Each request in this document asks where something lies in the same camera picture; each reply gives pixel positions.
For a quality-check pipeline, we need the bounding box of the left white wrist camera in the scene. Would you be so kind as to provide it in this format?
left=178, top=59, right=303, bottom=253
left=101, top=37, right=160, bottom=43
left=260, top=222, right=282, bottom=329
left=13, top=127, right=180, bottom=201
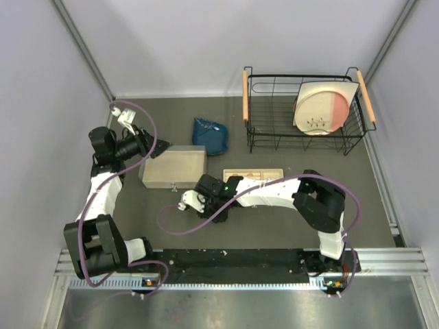
left=110, top=106, right=137, bottom=136

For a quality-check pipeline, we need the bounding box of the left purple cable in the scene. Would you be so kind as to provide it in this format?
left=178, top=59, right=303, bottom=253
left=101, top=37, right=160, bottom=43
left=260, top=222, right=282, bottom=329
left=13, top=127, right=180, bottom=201
left=77, top=99, right=169, bottom=299

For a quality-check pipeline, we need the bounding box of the beige jewelry box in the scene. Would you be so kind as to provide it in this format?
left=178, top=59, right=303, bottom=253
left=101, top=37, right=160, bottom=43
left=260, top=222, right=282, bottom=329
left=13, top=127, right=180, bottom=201
left=139, top=145, right=207, bottom=191

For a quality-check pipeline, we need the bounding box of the black wire dish rack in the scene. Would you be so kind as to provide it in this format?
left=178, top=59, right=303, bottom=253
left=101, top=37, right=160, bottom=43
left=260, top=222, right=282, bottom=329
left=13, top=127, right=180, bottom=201
left=242, top=66, right=377, bottom=155

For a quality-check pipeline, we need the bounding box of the blue-grey cable duct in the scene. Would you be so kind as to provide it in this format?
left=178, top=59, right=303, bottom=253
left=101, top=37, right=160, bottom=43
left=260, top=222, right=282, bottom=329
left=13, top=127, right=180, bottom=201
left=70, top=273, right=347, bottom=291

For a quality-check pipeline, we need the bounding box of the cream and pink plate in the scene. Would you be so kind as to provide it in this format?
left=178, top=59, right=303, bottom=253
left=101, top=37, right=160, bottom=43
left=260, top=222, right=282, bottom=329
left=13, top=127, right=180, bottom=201
left=292, top=81, right=359, bottom=136

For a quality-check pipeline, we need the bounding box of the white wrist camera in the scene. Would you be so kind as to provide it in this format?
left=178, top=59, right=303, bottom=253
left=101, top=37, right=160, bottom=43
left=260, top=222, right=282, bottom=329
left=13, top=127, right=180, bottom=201
left=177, top=190, right=206, bottom=213
left=110, top=106, right=137, bottom=136

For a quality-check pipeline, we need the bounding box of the purple cable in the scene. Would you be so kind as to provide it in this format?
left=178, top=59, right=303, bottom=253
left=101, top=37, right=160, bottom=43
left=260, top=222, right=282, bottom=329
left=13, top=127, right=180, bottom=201
left=157, top=174, right=363, bottom=298
left=77, top=99, right=169, bottom=299

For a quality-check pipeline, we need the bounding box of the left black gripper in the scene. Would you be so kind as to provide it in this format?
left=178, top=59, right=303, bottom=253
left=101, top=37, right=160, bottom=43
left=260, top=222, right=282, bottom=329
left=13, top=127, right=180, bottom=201
left=112, top=124, right=173, bottom=161

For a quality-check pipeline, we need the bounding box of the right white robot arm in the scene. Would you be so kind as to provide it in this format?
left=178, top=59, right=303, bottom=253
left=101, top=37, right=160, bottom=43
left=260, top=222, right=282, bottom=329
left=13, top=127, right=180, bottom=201
left=181, top=170, right=346, bottom=271

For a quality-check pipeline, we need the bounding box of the beige jewelry tray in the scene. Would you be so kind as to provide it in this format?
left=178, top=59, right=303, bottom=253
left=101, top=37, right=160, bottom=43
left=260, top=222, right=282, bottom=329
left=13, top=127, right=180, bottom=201
left=223, top=169, right=284, bottom=182

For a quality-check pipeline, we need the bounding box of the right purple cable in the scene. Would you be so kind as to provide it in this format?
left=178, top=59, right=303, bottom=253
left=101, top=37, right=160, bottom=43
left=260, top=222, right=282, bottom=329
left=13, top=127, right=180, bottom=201
left=157, top=174, right=363, bottom=298

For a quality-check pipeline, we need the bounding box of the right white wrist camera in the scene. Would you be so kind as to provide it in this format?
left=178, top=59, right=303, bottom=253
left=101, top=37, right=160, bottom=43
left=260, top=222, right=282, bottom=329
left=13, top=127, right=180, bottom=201
left=177, top=190, right=206, bottom=213

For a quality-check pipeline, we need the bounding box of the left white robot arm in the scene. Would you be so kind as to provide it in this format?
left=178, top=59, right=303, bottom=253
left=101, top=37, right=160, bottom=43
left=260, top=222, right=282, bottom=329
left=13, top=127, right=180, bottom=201
left=63, top=127, right=172, bottom=280

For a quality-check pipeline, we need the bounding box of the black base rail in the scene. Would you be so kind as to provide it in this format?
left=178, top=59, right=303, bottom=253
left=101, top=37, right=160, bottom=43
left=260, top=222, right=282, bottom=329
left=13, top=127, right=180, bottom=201
left=146, top=249, right=361, bottom=273

